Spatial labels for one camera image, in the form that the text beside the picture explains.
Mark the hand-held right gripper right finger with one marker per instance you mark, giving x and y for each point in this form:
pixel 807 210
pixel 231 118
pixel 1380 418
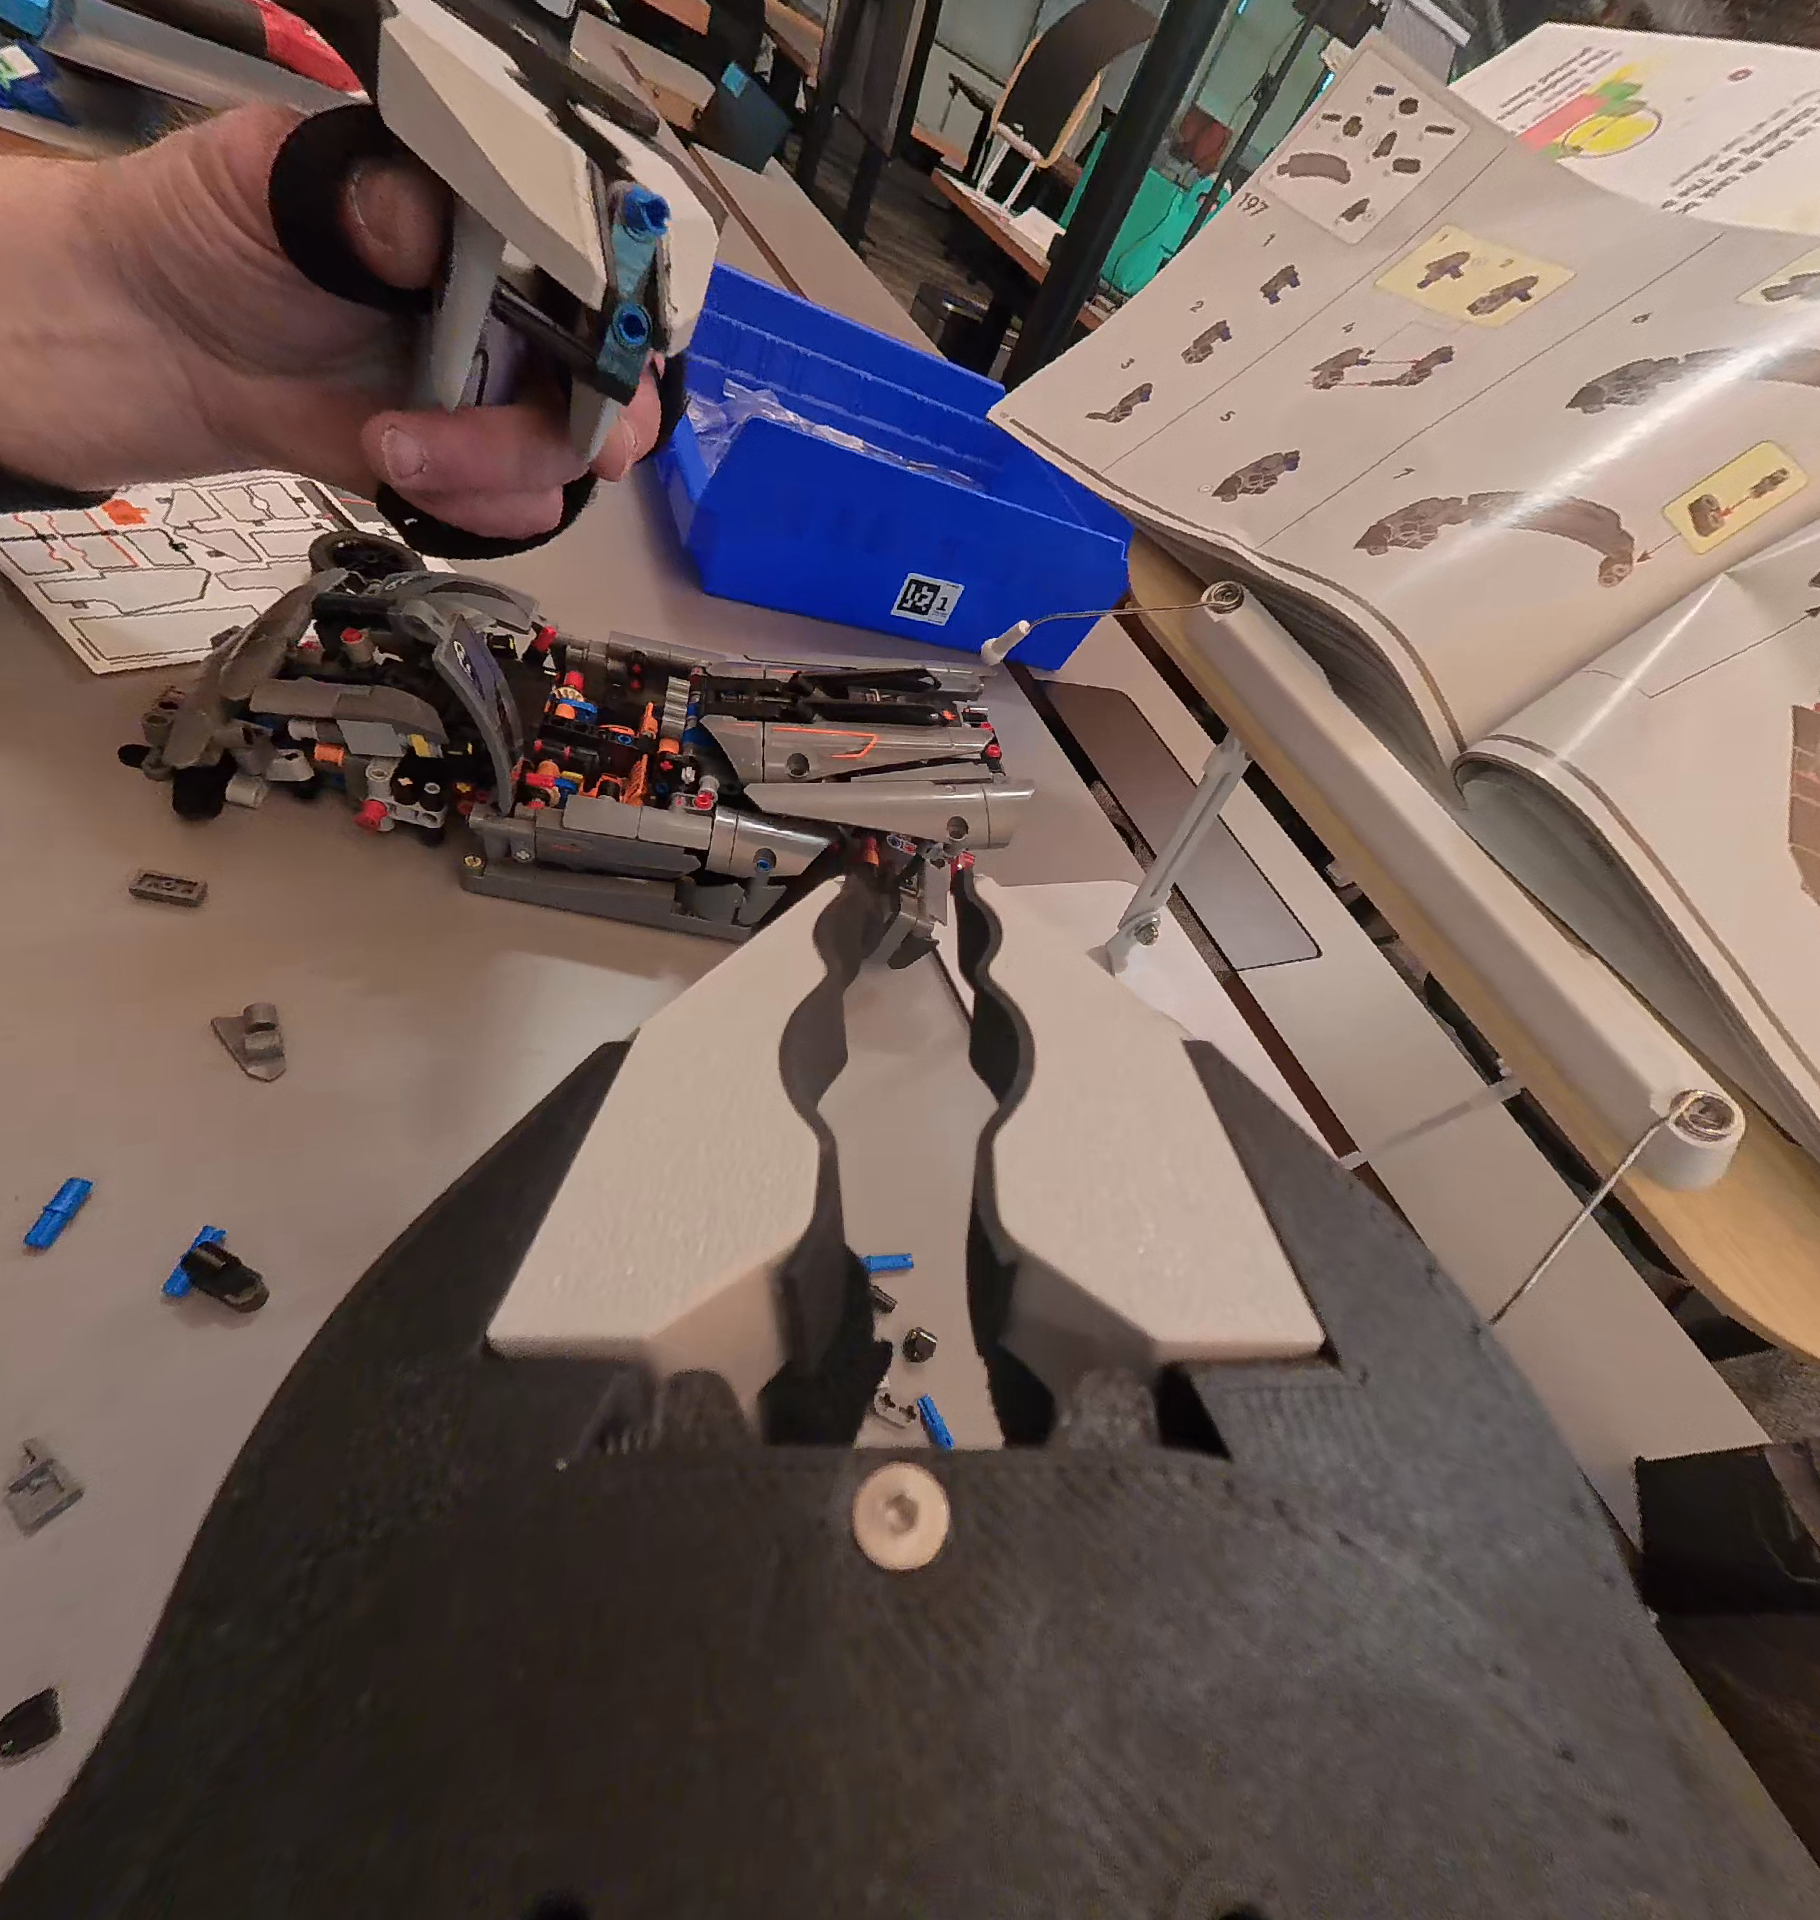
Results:
pixel 1150 1200

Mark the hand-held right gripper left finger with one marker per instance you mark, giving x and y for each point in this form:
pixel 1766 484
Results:
pixel 655 1200

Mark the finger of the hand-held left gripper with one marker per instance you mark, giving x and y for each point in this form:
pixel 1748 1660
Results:
pixel 693 254
pixel 504 134

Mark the black beam with blue pins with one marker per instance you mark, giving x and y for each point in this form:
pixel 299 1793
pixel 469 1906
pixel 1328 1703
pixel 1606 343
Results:
pixel 636 285

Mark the grey lego car model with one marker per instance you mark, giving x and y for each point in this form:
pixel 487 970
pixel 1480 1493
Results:
pixel 624 781

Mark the lego instruction booklet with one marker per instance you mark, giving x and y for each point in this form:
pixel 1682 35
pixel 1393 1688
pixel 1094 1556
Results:
pixel 1451 451

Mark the lego sticker sheet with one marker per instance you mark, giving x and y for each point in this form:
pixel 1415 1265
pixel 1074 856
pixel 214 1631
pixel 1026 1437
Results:
pixel 100 584

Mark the scattered loose lego pieces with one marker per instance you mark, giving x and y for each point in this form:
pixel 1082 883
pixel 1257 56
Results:
pixel 58 1213

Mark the person's left hand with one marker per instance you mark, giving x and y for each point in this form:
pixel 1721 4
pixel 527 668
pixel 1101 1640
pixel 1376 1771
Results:
pixel 144 300

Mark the clear plastic bags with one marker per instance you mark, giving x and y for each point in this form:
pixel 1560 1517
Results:
pixel 790 413

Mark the blue storage bin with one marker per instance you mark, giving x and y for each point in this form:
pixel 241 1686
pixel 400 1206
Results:
pixel 850 510

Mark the white book stand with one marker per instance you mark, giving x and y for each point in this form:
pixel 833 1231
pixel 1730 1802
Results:
pixel 1451 930

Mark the black steel column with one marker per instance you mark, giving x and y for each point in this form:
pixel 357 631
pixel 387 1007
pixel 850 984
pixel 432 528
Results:
pixel 1105 180

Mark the brown curved chair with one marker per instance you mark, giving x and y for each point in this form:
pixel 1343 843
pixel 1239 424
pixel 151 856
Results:
pixel 1068 60

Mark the white instruction sheet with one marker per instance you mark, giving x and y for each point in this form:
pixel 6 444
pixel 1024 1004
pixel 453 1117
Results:
pixel 1750 134

